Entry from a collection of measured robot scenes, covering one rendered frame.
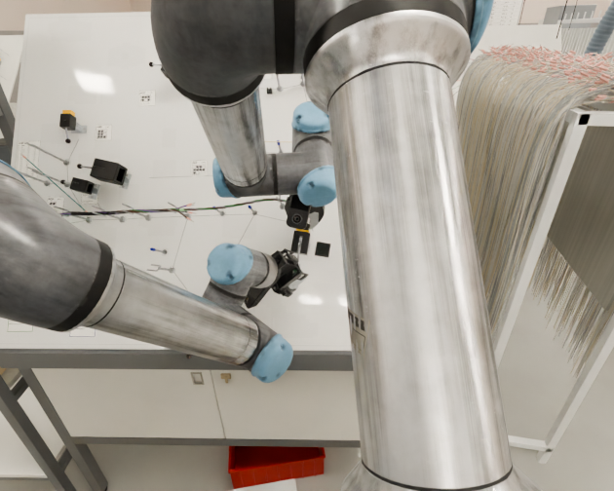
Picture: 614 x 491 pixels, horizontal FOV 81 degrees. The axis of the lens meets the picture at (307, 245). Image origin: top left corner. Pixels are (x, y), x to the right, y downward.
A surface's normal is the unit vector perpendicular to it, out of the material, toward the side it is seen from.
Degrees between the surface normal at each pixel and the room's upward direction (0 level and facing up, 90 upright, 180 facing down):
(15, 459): 0
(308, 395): 90
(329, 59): 106
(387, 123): 53
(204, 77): 138
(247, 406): 90
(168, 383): 90
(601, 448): 0
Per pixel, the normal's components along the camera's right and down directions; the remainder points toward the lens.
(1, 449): -0.01, -0.86
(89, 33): -0.03, -0.11
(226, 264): -0.37, -0.17
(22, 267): 0.56, 0.04
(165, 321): 0.75, 0.29
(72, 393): -0.02, 0.51
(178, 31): -0.52, 0.70
